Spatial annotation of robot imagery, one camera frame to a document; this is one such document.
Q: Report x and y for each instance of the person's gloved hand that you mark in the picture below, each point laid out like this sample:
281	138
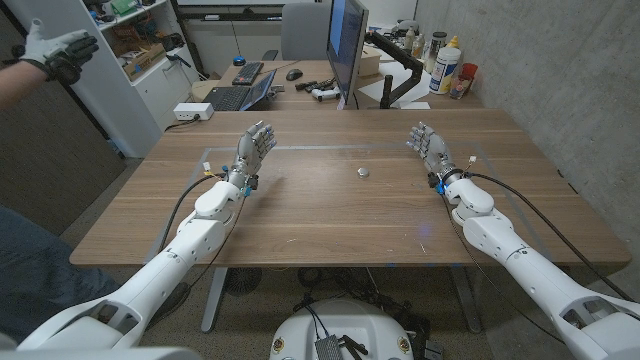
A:
50	50

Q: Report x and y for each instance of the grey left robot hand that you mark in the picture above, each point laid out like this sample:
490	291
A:
250	150

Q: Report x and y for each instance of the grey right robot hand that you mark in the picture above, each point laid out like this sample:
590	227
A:
434	150

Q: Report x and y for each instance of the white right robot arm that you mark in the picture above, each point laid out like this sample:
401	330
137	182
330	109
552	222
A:
500	235

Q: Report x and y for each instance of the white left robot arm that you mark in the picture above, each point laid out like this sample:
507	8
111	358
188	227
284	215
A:
190	245

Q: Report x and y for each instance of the person's bare forearm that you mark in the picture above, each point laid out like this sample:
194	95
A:
17	82

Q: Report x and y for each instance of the silver bottle cap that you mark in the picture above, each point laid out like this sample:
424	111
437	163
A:
363	172

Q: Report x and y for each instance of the open dark laptop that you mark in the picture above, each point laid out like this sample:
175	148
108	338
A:
235	97

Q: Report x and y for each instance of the white shelf cabinet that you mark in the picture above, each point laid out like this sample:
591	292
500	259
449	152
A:
100	85

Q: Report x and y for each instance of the white power box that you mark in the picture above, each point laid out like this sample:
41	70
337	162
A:
193	111

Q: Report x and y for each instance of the red cup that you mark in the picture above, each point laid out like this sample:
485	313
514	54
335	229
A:
464	80

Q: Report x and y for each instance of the black keyboard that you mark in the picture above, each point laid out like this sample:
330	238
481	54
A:
247	73

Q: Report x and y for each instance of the white wipes canister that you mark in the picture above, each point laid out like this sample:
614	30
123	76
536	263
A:
444	70

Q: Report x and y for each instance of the black computer mouse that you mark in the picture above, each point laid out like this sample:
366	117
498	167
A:
294	74

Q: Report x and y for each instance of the black remote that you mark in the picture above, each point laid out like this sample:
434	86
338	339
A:
315	85

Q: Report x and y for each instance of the white game controller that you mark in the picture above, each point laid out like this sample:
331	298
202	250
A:
325	94

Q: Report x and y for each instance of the cardboard box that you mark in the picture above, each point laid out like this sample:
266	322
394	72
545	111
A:
144	60

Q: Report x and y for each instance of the dark-lidded jar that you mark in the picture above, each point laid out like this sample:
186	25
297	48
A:
434	50

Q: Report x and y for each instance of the light wooden box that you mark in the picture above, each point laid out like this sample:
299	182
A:
370	61

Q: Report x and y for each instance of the grey office chair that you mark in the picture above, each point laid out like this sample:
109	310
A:
305	32

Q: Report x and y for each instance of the black round fan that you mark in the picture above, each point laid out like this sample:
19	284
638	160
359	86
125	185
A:
243	281

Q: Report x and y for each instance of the black computer monitor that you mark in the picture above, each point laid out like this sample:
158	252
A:
345	45

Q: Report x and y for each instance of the grey table leg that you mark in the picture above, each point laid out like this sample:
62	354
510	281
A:
466	300
214	300

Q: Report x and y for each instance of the white robot torso base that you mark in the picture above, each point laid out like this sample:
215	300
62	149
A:
345	325

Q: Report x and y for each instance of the person's blue jeans leg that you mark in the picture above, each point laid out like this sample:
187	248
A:
40	270

